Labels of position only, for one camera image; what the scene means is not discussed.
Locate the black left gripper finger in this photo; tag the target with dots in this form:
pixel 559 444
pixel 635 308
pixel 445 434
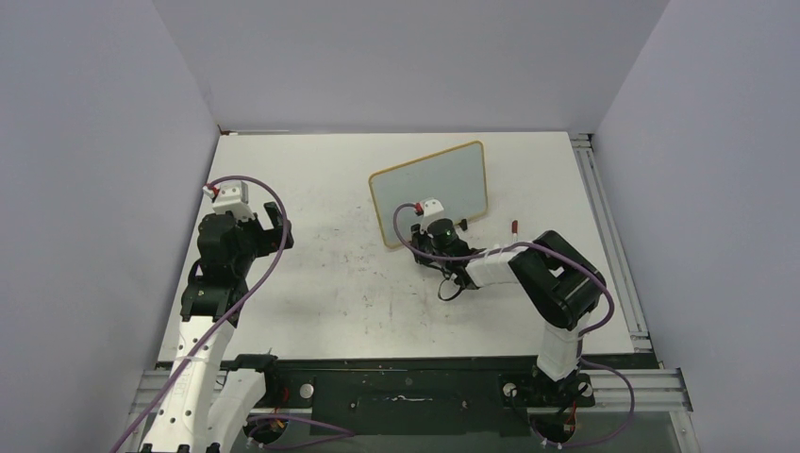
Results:
pixel 278 221
pixel 284 240

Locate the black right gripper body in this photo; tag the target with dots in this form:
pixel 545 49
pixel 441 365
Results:
pixel 422 259

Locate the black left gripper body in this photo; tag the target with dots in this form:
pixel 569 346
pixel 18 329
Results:
pixel 256 242

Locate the yellow framed whiteboard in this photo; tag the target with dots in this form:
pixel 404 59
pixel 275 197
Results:
pixel 455 177

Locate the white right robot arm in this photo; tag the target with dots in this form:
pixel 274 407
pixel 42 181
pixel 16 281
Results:
pixel 560 283

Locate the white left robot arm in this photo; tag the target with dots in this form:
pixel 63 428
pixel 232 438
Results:
pixel 190 416

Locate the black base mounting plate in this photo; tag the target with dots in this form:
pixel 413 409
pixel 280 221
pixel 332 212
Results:
pixel 446 396

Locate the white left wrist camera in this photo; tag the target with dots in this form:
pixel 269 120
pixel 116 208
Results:
pixel 230 198

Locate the aluminium rail right side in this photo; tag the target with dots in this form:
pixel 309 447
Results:
pixel 628 297

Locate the aluminium rail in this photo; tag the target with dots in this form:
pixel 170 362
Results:
pixel 661 390
pixel 628 297

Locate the aluminium rail front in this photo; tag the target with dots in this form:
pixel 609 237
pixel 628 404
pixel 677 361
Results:
pixel 661 390

